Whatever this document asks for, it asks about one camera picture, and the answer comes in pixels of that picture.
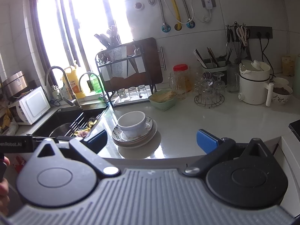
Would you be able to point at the knives in rack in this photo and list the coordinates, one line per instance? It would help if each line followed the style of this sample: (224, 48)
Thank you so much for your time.
(110, 36)

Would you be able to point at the person's left hand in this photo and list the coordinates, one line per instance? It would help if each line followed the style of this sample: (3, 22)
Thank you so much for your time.
(4, 192)

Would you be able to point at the red lid glass jar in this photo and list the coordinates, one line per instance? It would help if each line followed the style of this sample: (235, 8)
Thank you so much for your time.
(184, 77)

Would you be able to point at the black induction cooktop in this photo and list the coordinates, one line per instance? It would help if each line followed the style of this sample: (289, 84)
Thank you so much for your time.
(295, 129)

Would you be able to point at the tall clear glass jar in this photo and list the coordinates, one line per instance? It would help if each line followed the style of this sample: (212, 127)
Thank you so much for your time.
(233, 79)

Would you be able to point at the green thermos jug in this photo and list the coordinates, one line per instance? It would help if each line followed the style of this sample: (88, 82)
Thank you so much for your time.
(298, 68)

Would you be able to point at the window frame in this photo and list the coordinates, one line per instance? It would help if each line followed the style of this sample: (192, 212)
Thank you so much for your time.
(64, 28)

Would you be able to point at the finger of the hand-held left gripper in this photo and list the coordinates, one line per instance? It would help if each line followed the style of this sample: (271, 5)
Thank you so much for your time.
(37, 141)

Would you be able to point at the metal skewers in sink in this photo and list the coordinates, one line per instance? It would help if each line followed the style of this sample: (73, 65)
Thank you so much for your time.
(76, 124)

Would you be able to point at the yellow plastic bag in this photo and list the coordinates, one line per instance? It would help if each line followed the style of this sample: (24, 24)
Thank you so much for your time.
(5, 119)

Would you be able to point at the plain white bowl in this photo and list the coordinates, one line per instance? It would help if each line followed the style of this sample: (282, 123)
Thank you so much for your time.
(281, 80)

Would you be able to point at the stainless steel appliance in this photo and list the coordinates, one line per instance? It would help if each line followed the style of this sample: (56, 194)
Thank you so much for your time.
(15, 82)

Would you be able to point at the green bottle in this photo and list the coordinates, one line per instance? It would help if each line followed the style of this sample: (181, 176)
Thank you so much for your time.
(96, 84)

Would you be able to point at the round wall cap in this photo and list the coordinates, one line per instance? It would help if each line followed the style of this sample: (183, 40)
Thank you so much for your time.
(138, 5)

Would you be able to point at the red printed packet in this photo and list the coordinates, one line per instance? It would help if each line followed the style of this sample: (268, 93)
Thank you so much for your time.
(20, 164)

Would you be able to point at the white microwave oven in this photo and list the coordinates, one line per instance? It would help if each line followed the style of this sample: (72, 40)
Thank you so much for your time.
(32, 105)

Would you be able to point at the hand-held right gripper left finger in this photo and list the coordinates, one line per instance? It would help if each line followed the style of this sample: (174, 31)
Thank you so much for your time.
(97, 137)

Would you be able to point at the green basket of toothpicks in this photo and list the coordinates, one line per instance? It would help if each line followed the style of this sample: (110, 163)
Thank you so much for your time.
(163, 100)

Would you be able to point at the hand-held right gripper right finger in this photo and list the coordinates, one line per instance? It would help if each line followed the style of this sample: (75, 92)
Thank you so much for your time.
(207, 141)

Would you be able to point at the tall steel faucet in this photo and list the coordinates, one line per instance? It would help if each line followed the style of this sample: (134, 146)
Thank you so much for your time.
(48, 75)

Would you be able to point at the chopstick holder with chopsticks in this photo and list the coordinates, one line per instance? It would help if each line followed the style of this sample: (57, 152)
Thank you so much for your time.
(214, 66)

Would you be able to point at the yellow detergent bottle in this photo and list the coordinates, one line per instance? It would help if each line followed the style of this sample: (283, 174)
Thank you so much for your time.
(72, 82)

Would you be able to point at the yellow food package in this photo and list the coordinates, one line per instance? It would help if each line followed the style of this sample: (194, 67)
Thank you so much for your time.
(288, 65)

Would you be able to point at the yellow pipe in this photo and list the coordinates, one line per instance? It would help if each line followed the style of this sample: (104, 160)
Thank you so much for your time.
(174, 7)

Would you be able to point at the white electric kettle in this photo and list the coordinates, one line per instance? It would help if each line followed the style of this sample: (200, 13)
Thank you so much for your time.
(253, 86)

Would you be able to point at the clear drinking glass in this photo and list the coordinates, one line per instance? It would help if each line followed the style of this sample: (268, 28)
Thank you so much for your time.
(133, 93)
(122, 95)
(143, 91)

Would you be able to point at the black power strip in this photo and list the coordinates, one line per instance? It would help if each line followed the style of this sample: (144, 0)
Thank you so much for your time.
(262, 32)

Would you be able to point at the wooden cutting board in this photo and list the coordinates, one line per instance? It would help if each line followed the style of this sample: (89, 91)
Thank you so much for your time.
(151, 61)

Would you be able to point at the black dish rack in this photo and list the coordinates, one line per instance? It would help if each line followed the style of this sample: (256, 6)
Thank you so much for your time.
(138, 56)

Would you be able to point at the wall socket with white plug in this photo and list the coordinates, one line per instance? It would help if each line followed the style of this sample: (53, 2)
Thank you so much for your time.
(207, 2)

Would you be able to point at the patterned bowl with brown contents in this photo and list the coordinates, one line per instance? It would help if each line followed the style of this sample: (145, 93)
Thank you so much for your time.
(282, 96)

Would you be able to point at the glass mug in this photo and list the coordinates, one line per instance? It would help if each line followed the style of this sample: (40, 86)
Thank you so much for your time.
(175, 86)

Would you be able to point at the leaf pattern deep plate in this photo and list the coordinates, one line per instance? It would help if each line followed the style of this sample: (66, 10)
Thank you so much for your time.
(148, 124)

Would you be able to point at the small steel faucet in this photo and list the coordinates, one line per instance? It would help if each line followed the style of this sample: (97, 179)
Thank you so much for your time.
(100, 84)

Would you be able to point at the white plastic bowl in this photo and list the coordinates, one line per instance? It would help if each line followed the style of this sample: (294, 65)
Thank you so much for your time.
(133, 132)

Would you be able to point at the large red flower plate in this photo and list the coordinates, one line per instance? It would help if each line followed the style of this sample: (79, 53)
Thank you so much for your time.
(154, 131)

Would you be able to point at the black sink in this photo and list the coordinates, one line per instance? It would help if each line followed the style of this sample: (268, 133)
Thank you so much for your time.
(58, 117)

